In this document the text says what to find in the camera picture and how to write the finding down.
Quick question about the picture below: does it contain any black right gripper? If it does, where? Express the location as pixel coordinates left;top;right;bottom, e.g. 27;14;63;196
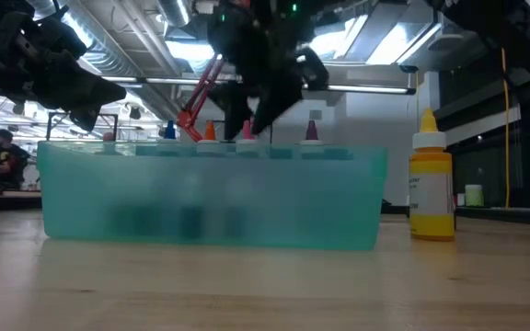
206;0;331;142

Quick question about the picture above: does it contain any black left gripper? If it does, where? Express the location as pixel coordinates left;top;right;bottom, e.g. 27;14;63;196
0;0;127;132

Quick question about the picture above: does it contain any large pink food coloring bottle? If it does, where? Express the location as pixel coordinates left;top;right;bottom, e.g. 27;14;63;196
236;119;259;157

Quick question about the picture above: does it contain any red-capped small bottle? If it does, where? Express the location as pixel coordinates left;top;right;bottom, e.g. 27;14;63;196
196;120;223;157

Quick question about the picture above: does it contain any large blue food coloring bottle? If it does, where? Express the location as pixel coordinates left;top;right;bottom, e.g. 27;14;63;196
156;120;181;157

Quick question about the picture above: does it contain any large yellow food coloring bottle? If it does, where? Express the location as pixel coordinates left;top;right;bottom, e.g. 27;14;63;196
408;108;456;243

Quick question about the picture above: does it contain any red desk lamp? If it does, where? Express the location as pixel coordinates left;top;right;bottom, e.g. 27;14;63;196
176;53;225;143

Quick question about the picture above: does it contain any person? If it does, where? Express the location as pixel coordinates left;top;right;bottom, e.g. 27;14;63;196
0;128;31;189

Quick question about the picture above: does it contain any teal translucent plastic bin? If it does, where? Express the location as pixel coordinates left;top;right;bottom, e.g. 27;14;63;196
36;140;389;252

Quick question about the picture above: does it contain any green jar white lid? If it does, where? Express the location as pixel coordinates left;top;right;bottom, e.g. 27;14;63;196
464;184;484;208

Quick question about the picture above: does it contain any yellow hanging cable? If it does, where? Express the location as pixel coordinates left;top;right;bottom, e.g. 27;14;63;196
499;48;511;209

